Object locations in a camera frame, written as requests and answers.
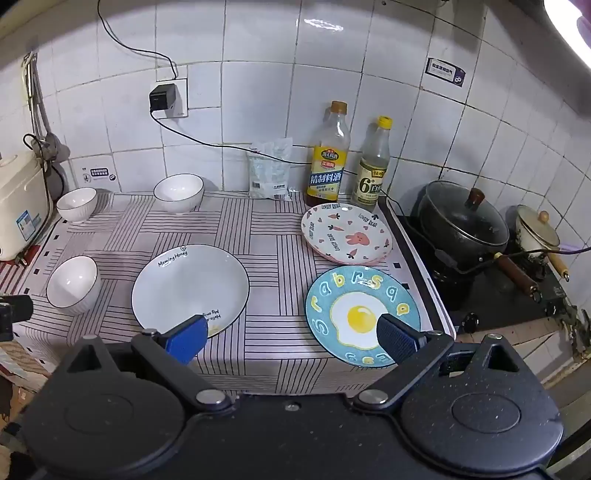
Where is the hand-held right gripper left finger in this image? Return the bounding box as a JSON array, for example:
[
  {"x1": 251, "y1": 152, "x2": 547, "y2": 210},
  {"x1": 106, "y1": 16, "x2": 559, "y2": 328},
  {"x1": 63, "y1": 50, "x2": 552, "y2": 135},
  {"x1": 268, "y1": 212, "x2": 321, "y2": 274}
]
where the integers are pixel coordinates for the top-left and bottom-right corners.
[{"x1": 58, "y1": 315, "x2": 234, "y2": 414}]

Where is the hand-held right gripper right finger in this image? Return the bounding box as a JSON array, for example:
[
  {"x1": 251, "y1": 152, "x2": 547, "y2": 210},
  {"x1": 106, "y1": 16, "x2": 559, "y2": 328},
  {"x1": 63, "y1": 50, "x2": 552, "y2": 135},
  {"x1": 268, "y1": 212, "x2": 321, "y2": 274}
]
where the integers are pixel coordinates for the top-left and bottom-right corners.
[{"x1": 352, "y1": 313, "x2": 525, "y2": 414}]

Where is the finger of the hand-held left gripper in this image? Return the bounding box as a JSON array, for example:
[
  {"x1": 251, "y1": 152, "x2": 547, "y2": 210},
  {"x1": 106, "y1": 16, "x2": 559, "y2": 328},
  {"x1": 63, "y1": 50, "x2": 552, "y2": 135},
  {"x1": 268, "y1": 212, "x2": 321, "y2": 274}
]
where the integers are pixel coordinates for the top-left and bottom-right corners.
[{"x1": 0, "y1": 294, "x2": 34, "y2": 342}]

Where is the white plate with black rim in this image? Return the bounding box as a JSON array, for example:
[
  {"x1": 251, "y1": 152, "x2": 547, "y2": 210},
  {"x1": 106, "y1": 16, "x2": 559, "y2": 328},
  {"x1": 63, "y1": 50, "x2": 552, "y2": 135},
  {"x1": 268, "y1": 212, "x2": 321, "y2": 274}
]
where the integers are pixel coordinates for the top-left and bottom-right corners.
[{"x1": 131, "y1": 244, "x2": 250, "y2": 339}]

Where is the white ribbed bowl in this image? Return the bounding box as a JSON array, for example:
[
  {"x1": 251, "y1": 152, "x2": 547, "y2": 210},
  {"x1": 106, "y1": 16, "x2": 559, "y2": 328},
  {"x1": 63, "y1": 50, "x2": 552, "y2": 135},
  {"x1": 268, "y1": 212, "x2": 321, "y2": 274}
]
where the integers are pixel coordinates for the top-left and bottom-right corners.
[
  {"x1": 46, "y1": 255, "x2": 102, "y2": 317},
  {"x1": 153, "y1": 174, "x2": 205, "y2": 216},
  {"x1": 56, "y1": 187, "x2": 99, "y2": 225}
]

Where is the blue fried egg print plate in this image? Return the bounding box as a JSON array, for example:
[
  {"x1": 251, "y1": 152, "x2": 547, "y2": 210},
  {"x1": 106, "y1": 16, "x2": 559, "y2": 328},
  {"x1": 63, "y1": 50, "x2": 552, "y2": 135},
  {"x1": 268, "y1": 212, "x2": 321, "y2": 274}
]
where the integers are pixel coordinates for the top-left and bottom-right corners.
[{"x1": 305, "y1": 265, "x2": 422, "y2": 367}]

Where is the pink rabbit print plate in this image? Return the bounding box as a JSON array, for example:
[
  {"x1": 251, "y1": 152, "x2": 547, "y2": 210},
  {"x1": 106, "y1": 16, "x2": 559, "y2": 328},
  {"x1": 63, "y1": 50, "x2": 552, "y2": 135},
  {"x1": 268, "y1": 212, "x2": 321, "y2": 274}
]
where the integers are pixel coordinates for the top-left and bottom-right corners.
[{"x1": 301, "y1": 202, "x2": 393, "y2": 266}]

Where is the black gas stove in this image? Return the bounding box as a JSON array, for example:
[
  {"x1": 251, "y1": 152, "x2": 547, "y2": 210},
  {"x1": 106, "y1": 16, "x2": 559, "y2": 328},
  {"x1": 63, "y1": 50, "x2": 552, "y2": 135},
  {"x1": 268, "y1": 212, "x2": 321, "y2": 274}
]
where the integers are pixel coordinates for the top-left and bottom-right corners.
[{"x1": 392, "y1": 212, "x2": 566, "y2": 335}]

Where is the white rice cooker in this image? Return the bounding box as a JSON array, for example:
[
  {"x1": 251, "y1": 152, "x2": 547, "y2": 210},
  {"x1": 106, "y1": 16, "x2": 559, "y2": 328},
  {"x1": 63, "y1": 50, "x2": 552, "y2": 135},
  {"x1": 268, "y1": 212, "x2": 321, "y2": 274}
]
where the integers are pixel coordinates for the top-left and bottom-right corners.
[{"x1": 0, "y1": 150, "x2": 51, "y2": 261}]

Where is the black pot with glass lid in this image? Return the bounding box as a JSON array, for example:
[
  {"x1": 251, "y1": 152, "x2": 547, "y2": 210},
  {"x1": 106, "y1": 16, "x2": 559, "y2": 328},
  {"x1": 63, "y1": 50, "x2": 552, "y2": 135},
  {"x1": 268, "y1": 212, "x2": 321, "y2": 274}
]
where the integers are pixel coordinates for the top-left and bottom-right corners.
[{"x1": 418, "y1": 194, "x2": 543, "y2": 303}]

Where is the striped tablecloth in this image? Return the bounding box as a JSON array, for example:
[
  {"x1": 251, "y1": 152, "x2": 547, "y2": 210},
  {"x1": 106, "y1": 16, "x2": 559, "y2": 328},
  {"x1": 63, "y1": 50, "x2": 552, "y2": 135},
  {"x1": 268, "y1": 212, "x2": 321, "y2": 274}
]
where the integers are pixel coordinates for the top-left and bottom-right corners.
[{"x1": 0, "y1": 189, "x2": 458, "y2": 395}]

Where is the glass wok lid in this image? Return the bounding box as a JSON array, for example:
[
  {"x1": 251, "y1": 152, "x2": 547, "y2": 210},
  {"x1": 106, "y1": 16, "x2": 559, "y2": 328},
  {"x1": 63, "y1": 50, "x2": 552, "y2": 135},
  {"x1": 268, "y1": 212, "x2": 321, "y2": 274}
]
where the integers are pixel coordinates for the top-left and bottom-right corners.
[{"x1": 422, "y1": 181, "x2": 509, "y2": 245}]

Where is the small bottle with yellow cap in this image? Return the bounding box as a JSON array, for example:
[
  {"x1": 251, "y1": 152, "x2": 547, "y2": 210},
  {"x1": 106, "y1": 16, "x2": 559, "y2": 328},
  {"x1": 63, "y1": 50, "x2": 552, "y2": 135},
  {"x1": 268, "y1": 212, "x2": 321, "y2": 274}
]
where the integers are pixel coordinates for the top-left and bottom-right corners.
[{"x1": 352, "y1": 115, "x2": 393, "y2": 207}]

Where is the cream enamel pot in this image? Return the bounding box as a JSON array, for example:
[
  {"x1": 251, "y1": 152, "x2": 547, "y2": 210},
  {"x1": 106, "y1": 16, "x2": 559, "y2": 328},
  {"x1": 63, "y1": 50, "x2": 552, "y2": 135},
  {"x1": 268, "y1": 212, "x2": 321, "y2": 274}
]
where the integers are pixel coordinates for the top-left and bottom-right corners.
[{"x1": 515, "y1": 222, "x2": 571, "y2": 280}]

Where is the hanging metal ladle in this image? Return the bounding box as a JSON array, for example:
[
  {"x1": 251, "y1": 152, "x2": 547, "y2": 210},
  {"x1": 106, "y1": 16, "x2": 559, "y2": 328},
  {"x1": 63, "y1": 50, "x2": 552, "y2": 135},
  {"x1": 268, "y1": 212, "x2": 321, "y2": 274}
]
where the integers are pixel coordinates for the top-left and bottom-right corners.
[{"x1": 21, "y1": 53, "x2": 70, "y2": 162}]

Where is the cream pot lid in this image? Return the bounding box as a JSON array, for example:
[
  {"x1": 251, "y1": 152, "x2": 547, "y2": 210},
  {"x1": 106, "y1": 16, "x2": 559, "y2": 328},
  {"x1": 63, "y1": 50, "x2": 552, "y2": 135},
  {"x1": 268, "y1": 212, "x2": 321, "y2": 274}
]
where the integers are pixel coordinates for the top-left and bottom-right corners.
[{"x1": 516, "y1": 204, "x2": 561, "y2": 247}]

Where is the large bottle with yellow label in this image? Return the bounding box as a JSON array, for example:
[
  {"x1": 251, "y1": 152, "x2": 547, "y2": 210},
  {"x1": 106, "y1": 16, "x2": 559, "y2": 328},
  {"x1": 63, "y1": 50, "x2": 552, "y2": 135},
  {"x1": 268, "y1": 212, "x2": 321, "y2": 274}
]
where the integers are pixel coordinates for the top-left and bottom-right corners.
[{"x1": 305, "y1": 100, "x2": 352, "y2": 208}]

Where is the clear plastic bag of powder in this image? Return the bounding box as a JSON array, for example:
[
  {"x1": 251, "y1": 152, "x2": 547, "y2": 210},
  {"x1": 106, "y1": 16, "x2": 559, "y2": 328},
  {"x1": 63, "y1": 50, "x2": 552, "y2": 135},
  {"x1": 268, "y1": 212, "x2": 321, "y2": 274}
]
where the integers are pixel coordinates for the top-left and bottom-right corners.
[{"x1": 248, "y1": 137, "x2": 294, "y2": 202}]

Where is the black power adapter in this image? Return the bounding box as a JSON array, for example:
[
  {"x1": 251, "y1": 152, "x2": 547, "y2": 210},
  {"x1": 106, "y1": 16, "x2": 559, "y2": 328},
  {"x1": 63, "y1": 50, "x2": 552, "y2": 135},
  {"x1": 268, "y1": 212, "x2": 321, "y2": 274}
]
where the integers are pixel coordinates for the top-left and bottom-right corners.
[{"x1": 148, "y1": 83, "x2": 176, "y2": 112}]

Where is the bright lamp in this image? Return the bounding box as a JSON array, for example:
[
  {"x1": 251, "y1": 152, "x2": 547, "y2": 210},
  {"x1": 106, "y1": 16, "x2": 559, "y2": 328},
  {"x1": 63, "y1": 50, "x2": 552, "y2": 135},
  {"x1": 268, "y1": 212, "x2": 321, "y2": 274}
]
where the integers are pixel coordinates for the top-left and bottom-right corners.
[{"x1": 542, "y1": 0, "x2": 591, "y2": 70}]

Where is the black rice cooker cable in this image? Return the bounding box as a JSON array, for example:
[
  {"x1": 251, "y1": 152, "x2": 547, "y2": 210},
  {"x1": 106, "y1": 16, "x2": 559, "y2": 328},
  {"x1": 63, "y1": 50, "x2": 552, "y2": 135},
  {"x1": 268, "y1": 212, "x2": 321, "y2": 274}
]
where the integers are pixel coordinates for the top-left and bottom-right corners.
[{"x1": 23, "y1": 134, "x2": 65, "y2": 195}]

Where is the small wall sticker with plate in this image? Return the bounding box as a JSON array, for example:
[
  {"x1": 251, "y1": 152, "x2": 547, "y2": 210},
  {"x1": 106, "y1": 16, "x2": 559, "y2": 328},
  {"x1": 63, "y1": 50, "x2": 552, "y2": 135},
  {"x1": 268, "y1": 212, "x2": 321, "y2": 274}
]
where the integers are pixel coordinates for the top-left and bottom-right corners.
[{"x1": 79, "y1": 156, "x2": 122, "y2": 193}]

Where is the black stove cable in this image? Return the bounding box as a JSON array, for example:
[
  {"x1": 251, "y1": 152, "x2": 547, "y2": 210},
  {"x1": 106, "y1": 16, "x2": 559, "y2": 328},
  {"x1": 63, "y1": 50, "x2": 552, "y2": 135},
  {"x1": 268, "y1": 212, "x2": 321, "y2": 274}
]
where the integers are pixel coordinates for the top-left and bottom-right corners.
[{"x1": 150, "y1": 110, "x2": 419, "y2": 227}]

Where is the white wall socket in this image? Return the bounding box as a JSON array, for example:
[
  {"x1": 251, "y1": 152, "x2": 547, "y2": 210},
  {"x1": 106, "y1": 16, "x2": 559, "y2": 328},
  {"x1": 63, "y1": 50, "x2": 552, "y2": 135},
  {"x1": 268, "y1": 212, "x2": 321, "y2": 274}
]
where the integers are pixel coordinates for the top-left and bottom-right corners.
[{"x1": 151, "y1": 78, "x2": 189, "y2": 119}]

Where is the purple wall sticker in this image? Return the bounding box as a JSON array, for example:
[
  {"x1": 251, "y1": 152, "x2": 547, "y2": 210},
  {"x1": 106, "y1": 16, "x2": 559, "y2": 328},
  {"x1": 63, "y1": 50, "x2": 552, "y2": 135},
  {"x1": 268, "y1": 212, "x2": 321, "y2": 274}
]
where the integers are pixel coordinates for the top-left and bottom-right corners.
[{"x1": 426, "y1": 58, "x2": 466, "y2": 88}]

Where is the black adapter cable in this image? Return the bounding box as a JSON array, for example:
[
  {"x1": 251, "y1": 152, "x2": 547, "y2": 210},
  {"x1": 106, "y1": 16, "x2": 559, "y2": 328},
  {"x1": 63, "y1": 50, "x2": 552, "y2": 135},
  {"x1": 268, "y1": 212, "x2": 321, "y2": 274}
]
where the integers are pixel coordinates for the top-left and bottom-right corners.
[{"x1": 97, "y1": 0, "x2": 178, "y2": 85}]

